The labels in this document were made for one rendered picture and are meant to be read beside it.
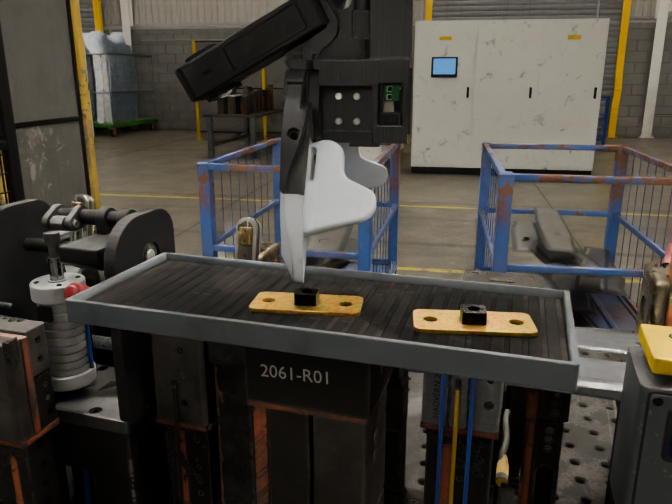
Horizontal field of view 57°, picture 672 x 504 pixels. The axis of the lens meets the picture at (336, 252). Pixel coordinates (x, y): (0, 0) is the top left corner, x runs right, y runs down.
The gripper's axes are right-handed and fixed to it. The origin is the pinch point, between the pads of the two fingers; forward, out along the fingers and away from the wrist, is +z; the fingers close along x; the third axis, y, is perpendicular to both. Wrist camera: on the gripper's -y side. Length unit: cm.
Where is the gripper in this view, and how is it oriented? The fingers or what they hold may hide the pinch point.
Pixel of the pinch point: (309, 253)
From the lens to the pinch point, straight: 46.4
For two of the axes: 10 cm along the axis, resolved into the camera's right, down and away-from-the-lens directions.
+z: 0.0, 9.6, 2.8
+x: 1.4, -2.7, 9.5
